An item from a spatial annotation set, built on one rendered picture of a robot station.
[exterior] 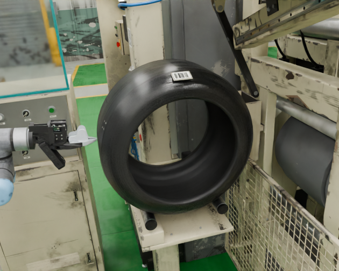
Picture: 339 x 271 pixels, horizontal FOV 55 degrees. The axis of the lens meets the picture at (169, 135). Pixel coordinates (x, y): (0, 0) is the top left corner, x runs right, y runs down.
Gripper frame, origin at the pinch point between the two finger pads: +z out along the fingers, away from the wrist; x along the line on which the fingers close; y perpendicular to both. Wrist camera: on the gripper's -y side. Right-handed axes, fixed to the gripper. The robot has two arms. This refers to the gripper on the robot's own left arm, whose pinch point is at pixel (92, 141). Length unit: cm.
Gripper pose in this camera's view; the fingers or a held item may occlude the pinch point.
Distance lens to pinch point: 114.9
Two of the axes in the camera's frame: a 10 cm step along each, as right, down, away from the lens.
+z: 9.7, -0.5, 2.6
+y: 0.5, -9.2, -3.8
